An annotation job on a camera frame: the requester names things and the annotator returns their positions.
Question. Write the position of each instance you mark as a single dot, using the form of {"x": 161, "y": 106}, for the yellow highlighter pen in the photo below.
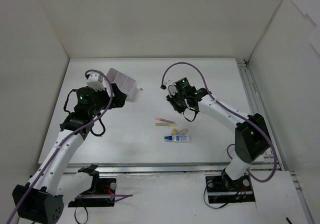
{"x": 165, "y": 124}

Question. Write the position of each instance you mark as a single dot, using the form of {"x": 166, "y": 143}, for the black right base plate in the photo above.
{"x": 217, "y": 193}

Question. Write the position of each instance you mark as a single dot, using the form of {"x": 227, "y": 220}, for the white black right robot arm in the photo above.
{"x": 251, "y": 133}

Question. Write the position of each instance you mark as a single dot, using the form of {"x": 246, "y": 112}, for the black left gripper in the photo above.
{"x": 116, "y": 96}

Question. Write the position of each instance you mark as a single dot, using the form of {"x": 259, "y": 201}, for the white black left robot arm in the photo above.
{"x": 43, "y": 198}

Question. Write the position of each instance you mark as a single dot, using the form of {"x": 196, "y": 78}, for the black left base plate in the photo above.
{"x": 100, "y": 196}

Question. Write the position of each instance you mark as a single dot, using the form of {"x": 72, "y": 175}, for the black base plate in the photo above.
{"x": 217, "y": 193}
{"x": 100, "y": 196}

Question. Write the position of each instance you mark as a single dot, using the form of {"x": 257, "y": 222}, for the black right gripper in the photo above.
{"x": 177, "y": 104}

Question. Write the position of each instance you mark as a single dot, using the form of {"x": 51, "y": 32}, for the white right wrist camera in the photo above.
{"x": 166, "y": 84}

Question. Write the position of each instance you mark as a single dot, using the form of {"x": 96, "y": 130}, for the yellow eraser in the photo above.
{"x": 174, "y": 132}

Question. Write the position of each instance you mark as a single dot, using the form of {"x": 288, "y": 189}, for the white divided organizer box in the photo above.
{"x": 125, "y": 83}

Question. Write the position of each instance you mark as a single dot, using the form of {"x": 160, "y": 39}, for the blue white correction pen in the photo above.
{"x": 177, "y": 138}

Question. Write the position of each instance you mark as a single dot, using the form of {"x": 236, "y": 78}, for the pink purple highlighter pen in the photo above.
{"x": 164, "y": 120}

